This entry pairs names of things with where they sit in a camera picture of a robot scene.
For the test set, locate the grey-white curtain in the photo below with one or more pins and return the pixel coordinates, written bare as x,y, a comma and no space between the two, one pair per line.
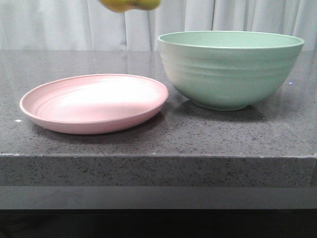
86,25

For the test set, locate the yellow banana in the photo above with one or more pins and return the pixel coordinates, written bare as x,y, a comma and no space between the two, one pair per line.
121,6

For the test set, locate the pink plate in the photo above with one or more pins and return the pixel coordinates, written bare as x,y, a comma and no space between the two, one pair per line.
94,104

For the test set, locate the green bowl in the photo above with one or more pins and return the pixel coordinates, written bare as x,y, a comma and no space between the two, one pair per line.
228,70

